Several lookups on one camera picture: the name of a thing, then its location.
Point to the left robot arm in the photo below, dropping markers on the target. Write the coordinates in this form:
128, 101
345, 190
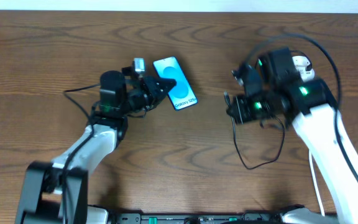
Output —
57, 191

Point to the blue screen smartphone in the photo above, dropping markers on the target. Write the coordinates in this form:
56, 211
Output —
181, 95

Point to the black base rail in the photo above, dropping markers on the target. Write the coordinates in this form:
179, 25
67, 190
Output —
138, 218

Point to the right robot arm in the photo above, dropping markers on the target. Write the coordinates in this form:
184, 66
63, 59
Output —
282, 82

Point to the white charger plug adapter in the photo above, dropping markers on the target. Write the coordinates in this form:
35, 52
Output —
302, 62

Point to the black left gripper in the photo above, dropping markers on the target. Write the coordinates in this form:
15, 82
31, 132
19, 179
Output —
148, 90

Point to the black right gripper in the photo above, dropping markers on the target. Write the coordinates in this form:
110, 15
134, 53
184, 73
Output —
237, 109

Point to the white power strip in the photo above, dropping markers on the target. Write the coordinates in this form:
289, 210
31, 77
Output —
306, 75

